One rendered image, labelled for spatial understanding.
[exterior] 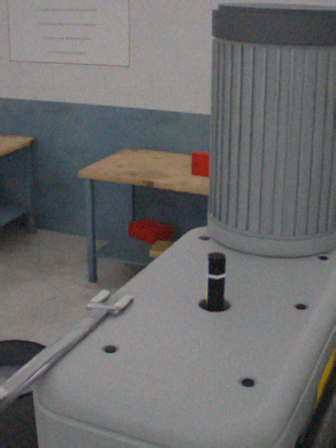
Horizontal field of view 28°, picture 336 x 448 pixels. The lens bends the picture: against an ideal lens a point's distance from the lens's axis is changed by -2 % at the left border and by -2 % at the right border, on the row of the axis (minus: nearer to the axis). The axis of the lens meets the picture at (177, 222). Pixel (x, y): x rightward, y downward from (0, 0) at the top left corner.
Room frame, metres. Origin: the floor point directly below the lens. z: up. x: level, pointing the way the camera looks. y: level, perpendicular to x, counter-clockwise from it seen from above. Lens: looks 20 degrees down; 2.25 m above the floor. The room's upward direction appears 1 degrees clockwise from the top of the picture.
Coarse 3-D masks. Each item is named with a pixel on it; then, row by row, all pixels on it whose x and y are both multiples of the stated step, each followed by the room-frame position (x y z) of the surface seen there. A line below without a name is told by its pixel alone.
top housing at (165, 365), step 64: (192, 256) 0.83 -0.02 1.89; (256, 256) 0.83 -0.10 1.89; (320, 256) 0.83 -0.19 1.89; (128, 320) 0.65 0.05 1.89; (192, 320) 0.65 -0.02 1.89; (256, 320) 0.65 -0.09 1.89; (320, 320) 0.66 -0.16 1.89; (64, 384) 0.53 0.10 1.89; (128, 384) 0.53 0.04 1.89; (192, 384) 0.53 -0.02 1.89; (256, 384) 0.53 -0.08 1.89; (320, 384) 0.64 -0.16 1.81
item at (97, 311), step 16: (96, 304) 0.67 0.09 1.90; (128, 304) 0.68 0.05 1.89; (80, 320) 0.64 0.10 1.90; (96, 320) 0.64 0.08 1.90; (64, 336) 0.60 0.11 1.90; (80, 336) 0.60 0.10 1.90; (48, 352) 0.57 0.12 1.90; (64, 352) 0.57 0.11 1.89; (32, 368) 0.54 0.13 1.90; (48, 368) 0.55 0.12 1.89; (16, 384) 0.51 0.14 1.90; (0, 400) 0.48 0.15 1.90
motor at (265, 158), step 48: (240, 48) 0.85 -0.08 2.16; (288, 48) 0.83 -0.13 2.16; (240, 96) 0.85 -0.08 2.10; (288, 96) 0.83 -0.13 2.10; (240, 144) 0.85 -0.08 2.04; (288, 144) 0.82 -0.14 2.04; (240, 192) 0.85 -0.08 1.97; (288, 192) 0.83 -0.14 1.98; (240, 240) 0.84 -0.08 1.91; (288, 240) 0.82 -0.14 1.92
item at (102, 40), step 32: (32, 0) 5.83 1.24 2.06; (64, 0) 5.70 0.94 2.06; (96, 0) 5.58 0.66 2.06; (128, 0) 5.46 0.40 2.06; (32, 32) 5.84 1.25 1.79; (64, 32) 5.71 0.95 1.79; (96, 32) 5.58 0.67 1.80; (128, 32) 5.47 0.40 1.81; (64, 64) 5.71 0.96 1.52; (96, 64) 5.58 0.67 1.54; (128, 64) 5.47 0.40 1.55
